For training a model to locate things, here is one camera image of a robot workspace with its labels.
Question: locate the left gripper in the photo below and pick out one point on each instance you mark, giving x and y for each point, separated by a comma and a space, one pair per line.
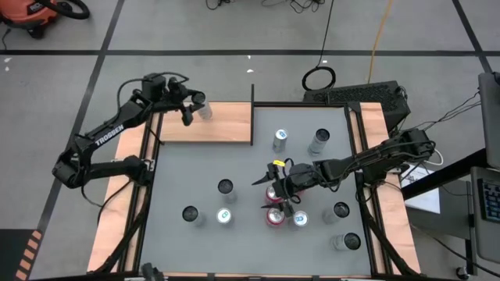
176, 91

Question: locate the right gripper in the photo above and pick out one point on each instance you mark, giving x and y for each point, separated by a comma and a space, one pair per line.
298, 179

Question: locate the red Fanta strawberry can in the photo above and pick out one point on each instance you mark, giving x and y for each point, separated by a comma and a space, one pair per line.
275, 218
300, 192
273, 194

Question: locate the slim silver can black lid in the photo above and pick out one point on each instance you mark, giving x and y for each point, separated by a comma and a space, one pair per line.
190, 214
322, 136
226, 186
340, 210
205, 111
351, 241

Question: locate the slim silver blue can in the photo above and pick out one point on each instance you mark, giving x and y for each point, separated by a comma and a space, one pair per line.
224, 215
281, 135
301, 219

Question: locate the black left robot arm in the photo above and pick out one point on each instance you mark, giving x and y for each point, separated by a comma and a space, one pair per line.
109, 134

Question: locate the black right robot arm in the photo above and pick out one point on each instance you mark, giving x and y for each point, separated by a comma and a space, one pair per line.
371, 160

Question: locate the wooden shelf board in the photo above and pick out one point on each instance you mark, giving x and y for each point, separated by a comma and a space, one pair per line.
226, 125

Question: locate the yellow gripper tag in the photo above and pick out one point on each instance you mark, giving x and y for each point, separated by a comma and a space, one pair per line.
278, 162

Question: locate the grey table mat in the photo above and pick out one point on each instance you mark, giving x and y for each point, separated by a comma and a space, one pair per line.
250, 250

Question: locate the white paper sheet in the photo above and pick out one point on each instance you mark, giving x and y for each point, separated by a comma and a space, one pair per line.
426, 201

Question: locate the orange shop vacuum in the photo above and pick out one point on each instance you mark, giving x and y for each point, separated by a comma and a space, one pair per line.
27, 11

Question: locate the black metal stand bar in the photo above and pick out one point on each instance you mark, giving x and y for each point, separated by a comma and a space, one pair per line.
465, 164

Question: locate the black caster wheel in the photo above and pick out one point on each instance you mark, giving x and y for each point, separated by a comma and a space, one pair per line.
461, 272

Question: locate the grey device with keypad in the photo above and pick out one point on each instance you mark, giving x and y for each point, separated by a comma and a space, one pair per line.
490, 201

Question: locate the black orange hazard strip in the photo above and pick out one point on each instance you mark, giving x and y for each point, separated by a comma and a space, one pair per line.
29, 253

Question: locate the grey monitor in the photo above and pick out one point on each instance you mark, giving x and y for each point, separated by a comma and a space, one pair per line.
491, 117

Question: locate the black metal shelf frame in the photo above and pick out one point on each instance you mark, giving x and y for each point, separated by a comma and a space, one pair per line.
252, 117

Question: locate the black aluminium table frame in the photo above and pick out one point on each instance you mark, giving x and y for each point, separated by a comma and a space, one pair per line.
298, 104

